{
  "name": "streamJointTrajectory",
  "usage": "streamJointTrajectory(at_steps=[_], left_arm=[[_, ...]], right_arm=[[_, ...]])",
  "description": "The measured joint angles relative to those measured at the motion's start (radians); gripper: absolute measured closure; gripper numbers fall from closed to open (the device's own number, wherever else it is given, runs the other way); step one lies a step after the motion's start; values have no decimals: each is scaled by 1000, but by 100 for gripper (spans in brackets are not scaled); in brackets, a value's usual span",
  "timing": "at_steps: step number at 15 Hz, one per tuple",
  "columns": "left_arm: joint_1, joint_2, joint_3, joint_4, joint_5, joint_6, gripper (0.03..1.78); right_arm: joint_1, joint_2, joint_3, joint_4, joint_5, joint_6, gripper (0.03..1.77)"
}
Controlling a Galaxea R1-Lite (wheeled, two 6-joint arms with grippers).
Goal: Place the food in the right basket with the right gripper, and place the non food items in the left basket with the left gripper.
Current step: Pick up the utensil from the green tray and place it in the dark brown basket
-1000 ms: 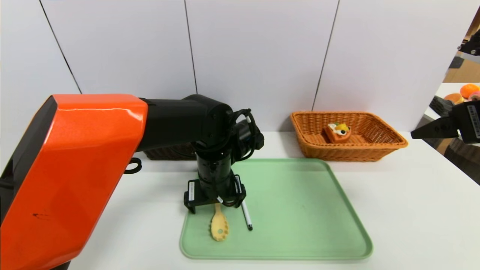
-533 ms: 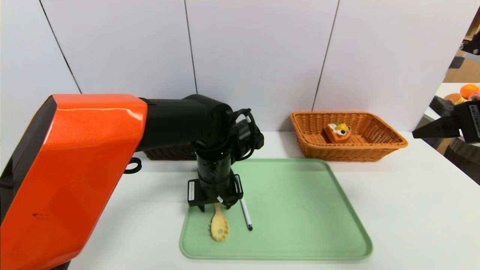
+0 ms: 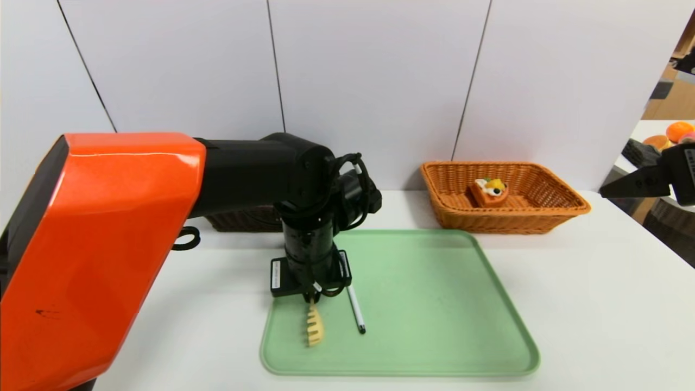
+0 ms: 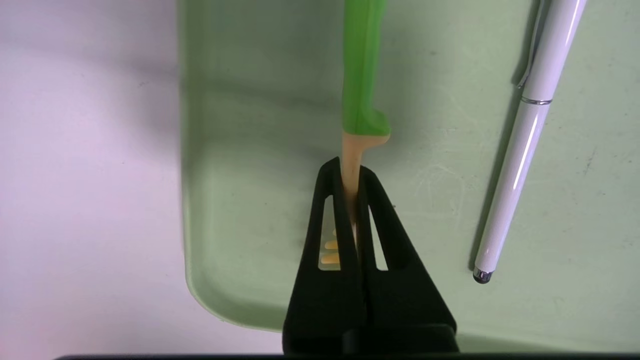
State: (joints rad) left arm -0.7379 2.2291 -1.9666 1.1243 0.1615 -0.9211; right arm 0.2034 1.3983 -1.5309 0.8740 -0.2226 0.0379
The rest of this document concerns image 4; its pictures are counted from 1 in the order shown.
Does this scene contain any light green plastic tray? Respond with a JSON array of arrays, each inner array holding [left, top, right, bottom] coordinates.
[[176, 0, 640, 353]]

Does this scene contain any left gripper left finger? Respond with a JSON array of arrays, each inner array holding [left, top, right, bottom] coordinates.
[[282, 156, 369, 357]]

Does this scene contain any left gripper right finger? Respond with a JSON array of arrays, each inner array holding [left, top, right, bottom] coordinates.
[[357, 164, 460, 357]]

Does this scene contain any yellow spoon with green handle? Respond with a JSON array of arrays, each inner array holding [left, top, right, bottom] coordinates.
[[318, 0, 392, 271]]

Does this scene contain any white stylus pen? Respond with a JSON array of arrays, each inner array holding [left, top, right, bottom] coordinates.
[[472, 0, 589, 285]]

